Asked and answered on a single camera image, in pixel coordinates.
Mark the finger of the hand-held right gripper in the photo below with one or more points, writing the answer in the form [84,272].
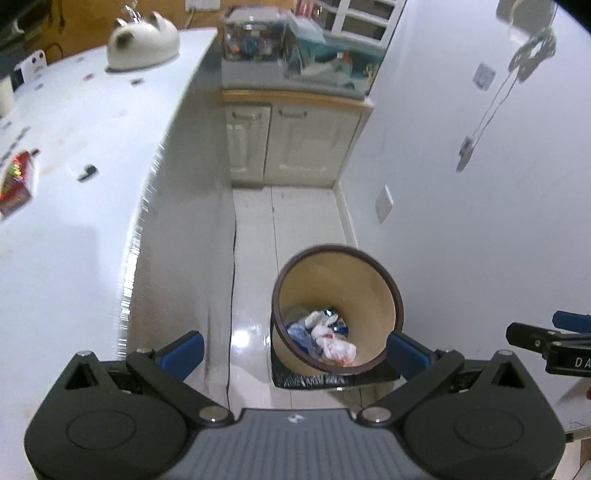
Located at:
[572,320]
[531,337]

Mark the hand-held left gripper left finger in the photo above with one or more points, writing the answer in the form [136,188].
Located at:
[182,353]

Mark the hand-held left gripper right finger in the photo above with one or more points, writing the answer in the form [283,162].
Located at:
[406,353]

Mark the crushed blue soda can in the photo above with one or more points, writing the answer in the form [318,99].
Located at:
[340,329]

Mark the white plastic bag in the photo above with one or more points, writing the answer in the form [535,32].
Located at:
[334,341]

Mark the brown-rimmed beige trash bin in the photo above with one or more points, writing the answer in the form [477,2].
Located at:
[341,286]

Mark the blue and white plastic wrapper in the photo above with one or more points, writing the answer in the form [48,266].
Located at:
[300,337]

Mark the red snack packet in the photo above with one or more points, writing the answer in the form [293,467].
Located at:
[16,184]

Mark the cream floor cabinet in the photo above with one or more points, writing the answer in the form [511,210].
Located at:
[295,138]

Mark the cat-shaped white ceramic box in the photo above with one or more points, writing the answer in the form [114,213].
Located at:
[143,41]

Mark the small white appliance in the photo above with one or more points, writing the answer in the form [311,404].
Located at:
[30,69]

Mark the clear plastic tank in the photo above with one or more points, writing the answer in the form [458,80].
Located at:
[251,34]

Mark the white low wall socket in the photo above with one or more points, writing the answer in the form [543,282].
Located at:
[384,204]

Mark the white wall switch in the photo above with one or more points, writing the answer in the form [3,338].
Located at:
[484,76]

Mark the white double wall socket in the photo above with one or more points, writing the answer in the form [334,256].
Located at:
[202,4]

